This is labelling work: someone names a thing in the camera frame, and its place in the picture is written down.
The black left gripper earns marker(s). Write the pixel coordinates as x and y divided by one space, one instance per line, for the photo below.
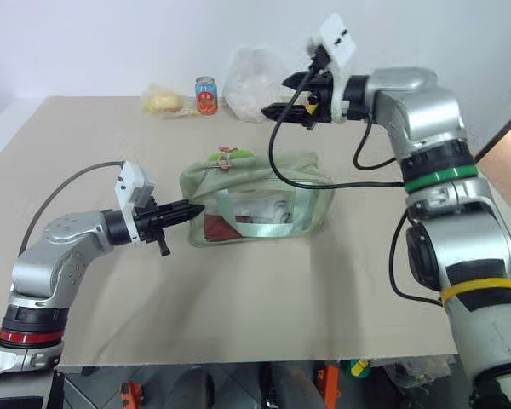
151 219

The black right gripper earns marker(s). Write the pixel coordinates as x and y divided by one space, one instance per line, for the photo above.
323 100

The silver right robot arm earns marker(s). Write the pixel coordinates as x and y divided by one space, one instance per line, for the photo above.
426 115

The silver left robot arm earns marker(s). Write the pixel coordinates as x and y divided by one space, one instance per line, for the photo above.
59 251

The green fabric pouch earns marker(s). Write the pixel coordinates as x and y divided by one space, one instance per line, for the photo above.
260 179

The clear plastic bag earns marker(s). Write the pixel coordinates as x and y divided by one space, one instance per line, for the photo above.
249 81

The blue soda can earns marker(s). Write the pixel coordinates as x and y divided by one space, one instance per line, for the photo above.
206 96

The yellow plastic bag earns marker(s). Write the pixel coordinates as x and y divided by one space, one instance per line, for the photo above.
166 102

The small orange tool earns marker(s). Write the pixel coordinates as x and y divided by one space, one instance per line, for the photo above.
130 394

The brown wooden panel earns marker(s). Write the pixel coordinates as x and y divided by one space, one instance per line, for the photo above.
506 145

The tall orange tool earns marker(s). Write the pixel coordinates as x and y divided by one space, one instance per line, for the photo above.
328 383

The green and yellow object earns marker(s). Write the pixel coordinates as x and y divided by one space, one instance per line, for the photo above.
359 367

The crumpled clear plastic wrap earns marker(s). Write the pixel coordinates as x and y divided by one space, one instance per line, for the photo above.
421 368

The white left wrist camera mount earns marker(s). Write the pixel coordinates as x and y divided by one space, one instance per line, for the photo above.
132 179

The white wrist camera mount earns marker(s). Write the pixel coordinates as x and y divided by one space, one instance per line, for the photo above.
132 179
338 40

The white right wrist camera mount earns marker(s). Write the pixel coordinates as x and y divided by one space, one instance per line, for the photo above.
338 40

